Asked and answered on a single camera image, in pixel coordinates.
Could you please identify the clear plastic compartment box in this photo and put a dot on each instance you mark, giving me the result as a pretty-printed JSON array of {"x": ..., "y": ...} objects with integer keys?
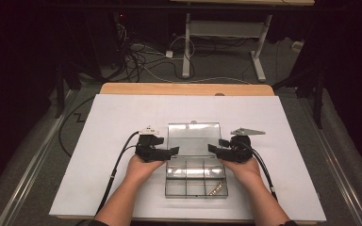
[{"x": 194, "y": 171}]

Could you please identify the wooden table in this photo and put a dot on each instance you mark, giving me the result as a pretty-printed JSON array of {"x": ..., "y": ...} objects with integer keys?
[{"x": 169, "y": 88}]

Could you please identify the black metal stand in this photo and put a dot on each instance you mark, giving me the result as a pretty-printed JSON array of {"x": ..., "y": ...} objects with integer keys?
[
  {"x": 319, "y": 100},
  {"x": 59, "y": 94}
]

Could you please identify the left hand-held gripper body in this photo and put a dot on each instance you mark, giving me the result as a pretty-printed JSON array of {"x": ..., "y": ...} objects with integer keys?
[{"x": 149, "y": 152}]

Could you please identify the person's right hand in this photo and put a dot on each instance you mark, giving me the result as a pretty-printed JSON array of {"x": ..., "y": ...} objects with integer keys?
[{"x": 246, "y": 174}]

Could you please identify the round brown table grommet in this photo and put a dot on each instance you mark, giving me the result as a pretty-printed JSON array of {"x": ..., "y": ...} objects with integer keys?
[{"x": 220, "y": 94}]

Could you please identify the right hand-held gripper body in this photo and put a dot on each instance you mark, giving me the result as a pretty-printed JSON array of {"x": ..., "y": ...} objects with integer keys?
[{"x": 238, "y": 152}]

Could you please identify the metal floor rail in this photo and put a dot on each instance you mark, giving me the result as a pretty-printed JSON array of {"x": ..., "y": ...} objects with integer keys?
[
  {"x": 336, "y": 160},
  {"x": 34, "y": 169}
]

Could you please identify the white power adapter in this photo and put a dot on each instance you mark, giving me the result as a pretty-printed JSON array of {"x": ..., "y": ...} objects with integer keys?
[{"x": 169, "y": 54}]

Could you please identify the white table cover sheet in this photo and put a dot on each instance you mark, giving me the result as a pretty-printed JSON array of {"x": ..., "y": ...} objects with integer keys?
[{"x": 122, "y": 116}]

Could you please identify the white power strip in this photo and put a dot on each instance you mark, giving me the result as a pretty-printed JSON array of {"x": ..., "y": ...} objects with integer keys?
[{"x": 297, "y": 46}]

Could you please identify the person's left hand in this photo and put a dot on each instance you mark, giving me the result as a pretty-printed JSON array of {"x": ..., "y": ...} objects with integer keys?
[{"x": 141, "y": 171}]

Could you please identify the white metal desk frame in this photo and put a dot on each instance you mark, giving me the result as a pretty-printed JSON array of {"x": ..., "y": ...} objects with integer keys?
[{"x": 223, "y": 29}]

